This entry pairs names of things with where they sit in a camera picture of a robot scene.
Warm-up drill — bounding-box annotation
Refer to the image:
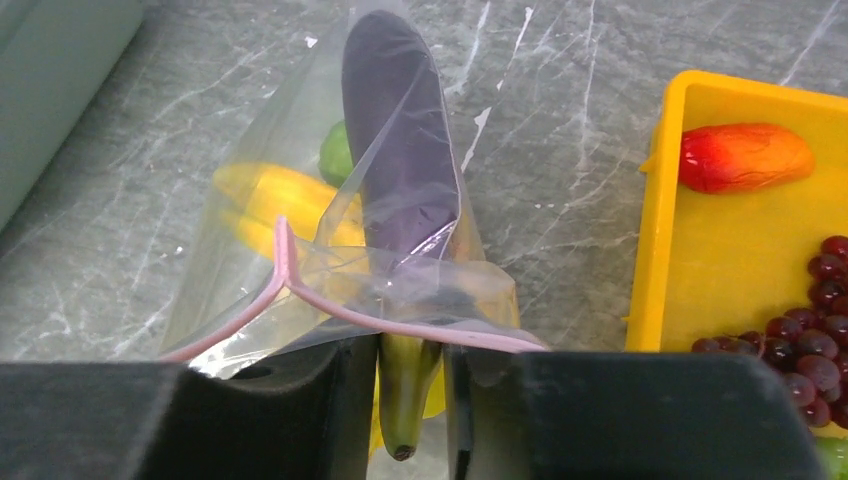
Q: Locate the green bumpy citrus fruit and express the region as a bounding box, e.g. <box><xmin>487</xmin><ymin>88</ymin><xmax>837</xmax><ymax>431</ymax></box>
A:
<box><xmin>318</xmin><ymin>120</ymin><xmax>354</xmax><ymax>188</ymax></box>

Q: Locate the red mango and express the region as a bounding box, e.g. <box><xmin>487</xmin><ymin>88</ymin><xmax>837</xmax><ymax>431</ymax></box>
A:
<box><xmin>678</xmin><ymin>123</ymin><xmax>816</xmax><ymax>194</ymax></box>

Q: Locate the green grape bunch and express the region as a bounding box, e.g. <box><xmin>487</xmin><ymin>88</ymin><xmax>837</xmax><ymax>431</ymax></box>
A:
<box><xmin>816</xmin><ymin>437</ymin><xmax>847</xmax><ymax>480</ymax></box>

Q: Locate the yellow plastic tray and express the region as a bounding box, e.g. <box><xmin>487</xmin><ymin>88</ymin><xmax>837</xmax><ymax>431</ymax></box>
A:
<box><xmin>625</xmin><ymin>70</ymin><xmax>847</xmax><ymax>352</ymax></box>

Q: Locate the purple grape bunch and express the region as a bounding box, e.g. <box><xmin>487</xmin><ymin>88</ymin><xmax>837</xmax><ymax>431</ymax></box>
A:
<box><xmin>690</xmin><ymin>235</ymin><xmax>847</xmax><ymax>430</ymax></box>

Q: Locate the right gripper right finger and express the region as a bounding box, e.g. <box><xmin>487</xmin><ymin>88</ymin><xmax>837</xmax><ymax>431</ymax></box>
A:
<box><xmin>445</xmin><ymin>347</ymin><xmax>827</xmax><ymax>479</ymax></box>

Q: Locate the clear plastic storage box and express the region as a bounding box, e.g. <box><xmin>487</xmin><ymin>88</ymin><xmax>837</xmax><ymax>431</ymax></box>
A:
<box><xmin>1</xmin><ymin>0</ymin><xmax>143</xmax><ymax>224</ymax></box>

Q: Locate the yellow banana bunch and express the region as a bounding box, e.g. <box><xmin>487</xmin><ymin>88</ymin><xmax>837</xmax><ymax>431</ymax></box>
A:
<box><xmin>212</xmin><ymin>163</ymin><xmax>446</xmax><ymax>461</ymax></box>

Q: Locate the dark purple eggplant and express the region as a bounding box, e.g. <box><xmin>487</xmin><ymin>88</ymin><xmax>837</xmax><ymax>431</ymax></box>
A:
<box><xmin>340</xmin><ymin>9</ymin><xmax>462</xmax><ymax>462</ymax></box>

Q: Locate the clear zip top bag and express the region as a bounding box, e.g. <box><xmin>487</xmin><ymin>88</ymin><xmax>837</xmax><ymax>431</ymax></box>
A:
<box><xmin>161</xmin><ymin>1</ymin><xmax>545</xmax><ymax>378</ymax></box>

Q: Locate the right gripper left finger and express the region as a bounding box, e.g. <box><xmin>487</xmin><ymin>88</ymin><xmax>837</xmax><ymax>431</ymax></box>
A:
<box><xmin>1</xmin><ymin>336</ymin><xmax>376</xmax><ymax>479</ymax></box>

